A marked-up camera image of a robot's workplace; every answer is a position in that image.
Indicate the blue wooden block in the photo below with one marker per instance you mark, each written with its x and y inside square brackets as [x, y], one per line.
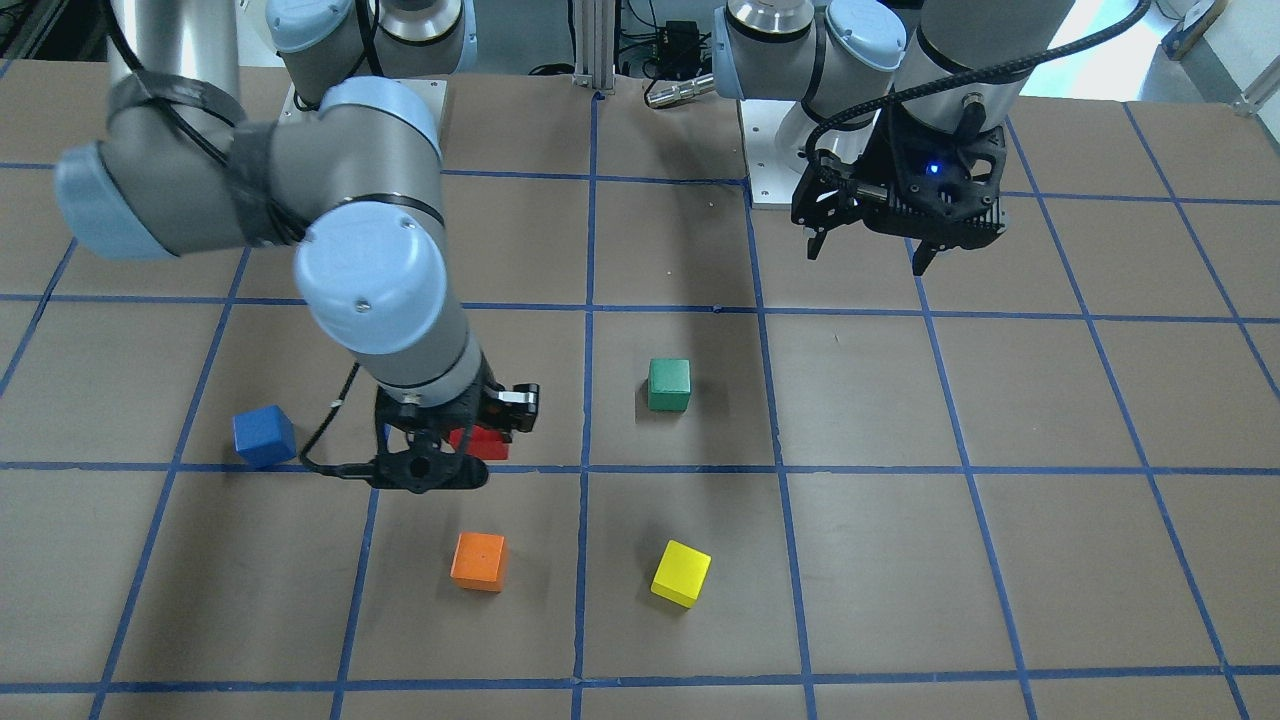
[264, 436]

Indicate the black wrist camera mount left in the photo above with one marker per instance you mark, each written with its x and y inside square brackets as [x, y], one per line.
[941, 191]

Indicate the aluminium frame post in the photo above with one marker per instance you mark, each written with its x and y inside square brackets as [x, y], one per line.
[594, 36]

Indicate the yellow wooden block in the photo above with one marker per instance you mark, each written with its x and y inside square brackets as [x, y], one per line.
[680, 574]

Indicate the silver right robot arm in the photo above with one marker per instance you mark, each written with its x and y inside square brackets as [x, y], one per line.
[355, 186]

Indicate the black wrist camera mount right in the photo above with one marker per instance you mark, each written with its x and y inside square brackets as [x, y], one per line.
[428, 462]

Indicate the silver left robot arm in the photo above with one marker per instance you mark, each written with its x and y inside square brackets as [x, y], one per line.
[845, 59]

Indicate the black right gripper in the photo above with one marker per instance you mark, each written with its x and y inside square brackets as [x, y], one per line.
[497, 408]

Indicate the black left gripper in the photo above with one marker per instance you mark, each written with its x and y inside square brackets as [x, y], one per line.
[877, 152]

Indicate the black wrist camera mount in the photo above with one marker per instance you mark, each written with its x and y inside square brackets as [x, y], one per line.
[941, 191]
[428, 462]

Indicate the orange wooden block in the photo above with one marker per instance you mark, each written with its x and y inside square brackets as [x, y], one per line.
[480, 562]

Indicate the green wooden block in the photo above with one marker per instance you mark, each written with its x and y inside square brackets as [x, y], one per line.
[669, 385]

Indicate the red wooden block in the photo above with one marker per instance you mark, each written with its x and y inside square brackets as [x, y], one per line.
[483, 443]

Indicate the brown paper table mat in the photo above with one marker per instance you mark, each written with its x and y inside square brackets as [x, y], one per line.
[1039, 481]

